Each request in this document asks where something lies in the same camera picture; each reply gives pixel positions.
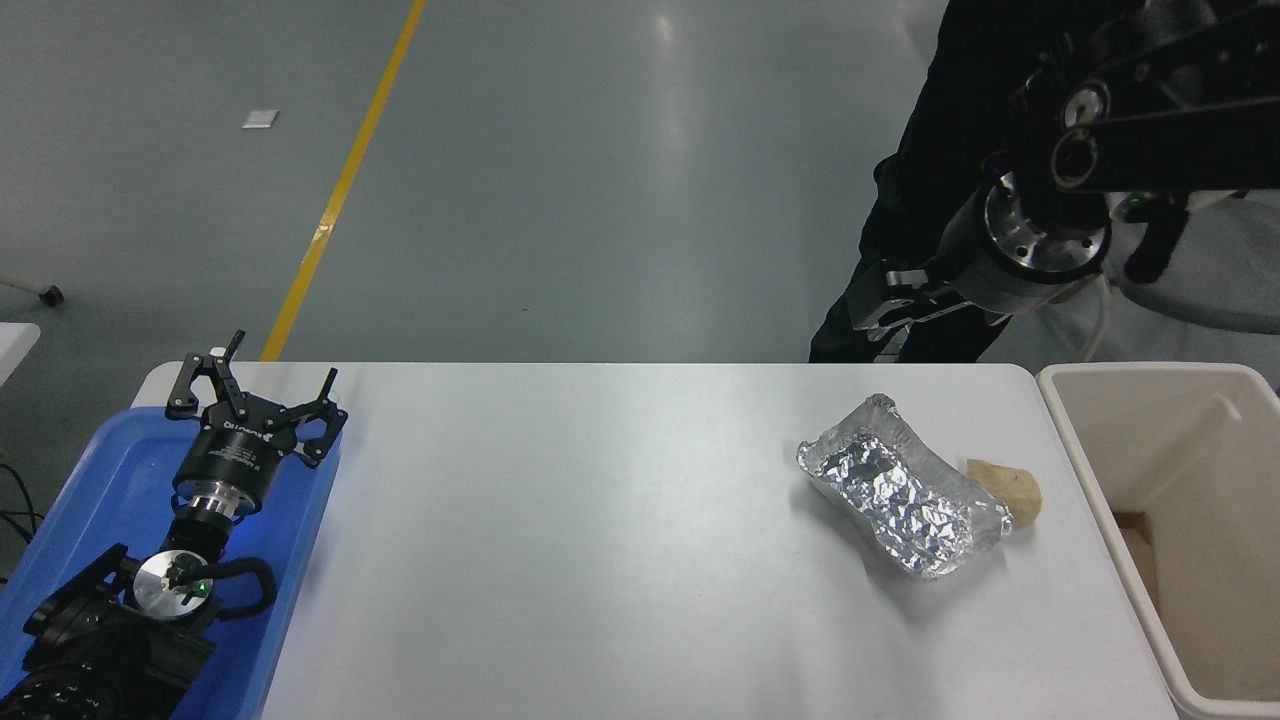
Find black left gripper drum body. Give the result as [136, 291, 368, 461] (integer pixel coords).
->
[172, 395, 302, 501]

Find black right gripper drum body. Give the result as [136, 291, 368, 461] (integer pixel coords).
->
[935, 195, 1041, 317]

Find silver foil tray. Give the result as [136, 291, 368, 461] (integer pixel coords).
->
[796, 393, 1015, 581]

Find blue plastic tray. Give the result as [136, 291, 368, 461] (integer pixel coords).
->
[0, 405, 343, 720]

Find person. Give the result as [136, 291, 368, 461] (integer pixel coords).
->
[808, 0, 1141, 363]

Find chair leg with black caster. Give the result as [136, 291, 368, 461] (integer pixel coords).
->
[0, 275, 64, 306]

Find white side table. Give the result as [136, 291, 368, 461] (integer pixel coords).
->
[0, 323, 43, 386]

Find crumpled tan paper ball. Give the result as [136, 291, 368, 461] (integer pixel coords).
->
[966, 459, 1043, 536]

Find large pale plastic bin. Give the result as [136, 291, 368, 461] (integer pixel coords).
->
[1037, 363, 1280, 719]

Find black cables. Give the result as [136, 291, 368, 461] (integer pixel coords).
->
[0, 455, 46, 581]

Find grey office chair white frame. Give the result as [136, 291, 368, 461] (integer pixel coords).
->
[1085, 185, 1280, 363]

